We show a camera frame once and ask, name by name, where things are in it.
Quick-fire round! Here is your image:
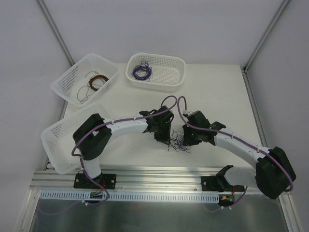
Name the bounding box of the white basket with brown wires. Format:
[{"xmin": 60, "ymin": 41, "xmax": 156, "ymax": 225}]
[{"xmin": 51, "ymin": 53, "xmax": 119, "ymax": 107}]

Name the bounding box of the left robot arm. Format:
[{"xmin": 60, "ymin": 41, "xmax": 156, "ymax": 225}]
[{"xmin": 71, "ymin": 106, "xmax": 174, "ymax": 189}]

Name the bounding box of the aluminium mounting rail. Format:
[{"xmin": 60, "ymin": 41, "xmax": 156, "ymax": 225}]
[{"xmin": 28, "ymin": 164, "xmax": 278, "ymax": 194}]

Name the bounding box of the purple wire coil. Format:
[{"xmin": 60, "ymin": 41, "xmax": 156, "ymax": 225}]
[{"xmin": 131, "ymin": 59, "xmax": 154, "ymax": 83}]

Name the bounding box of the right aluminium frame post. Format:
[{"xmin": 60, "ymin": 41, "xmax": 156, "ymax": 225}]
[{"xmin": 243, "ymin": 0, "xmax": 291, "ymax": 73}]

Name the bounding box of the brown wire coil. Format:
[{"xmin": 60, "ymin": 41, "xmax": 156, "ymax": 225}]
[{"xmin": 76, "ymin": 70, "xmax": 110, "ymax": 104}]

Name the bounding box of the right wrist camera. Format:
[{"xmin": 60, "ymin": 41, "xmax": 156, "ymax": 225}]
[{"xmin": 183, "ymin": 110, "xmax": 193, "ymax": 117}]

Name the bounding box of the white basket near left arm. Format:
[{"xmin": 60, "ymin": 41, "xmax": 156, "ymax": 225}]
[{"xmin": 41, "ymin": 102, "xmax": 113, "ymax": 174}]

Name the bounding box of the aluminium frame post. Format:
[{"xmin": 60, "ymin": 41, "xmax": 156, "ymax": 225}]
[
  {"xmin": 36, "ymin": 0, "xmax": 75, "ymax": 66},
  {"xmin": 243, "ymin": 0, "xmax": 291, "ymax": 73}
]

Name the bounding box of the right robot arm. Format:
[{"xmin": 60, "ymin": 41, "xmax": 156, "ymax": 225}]
[{"xmin": 183, "ymin": 110, "xmax": 296, "ymax": 199}]

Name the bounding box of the white basket with purple wires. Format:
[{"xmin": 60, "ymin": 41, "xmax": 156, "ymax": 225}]
[{"xmin": 126, "ymin": 53, "xmax": 186, "ymax": 92}]

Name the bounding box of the wire bundle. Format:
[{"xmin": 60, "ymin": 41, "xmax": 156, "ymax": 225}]
[{"xmin": 166, "ymin": 129, "xmax": 193, "ymax": 154}]

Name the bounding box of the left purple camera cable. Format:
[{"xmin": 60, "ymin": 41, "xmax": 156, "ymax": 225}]
[{"xmin": 71, "ymin": 95, "xmax": 180, "ymax": 201}]

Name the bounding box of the left aluminium frame post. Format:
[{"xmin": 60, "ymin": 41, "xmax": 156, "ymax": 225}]
[{"xmin": 36, "ymin": 0, "xmax": 75, "ymax": 66}]

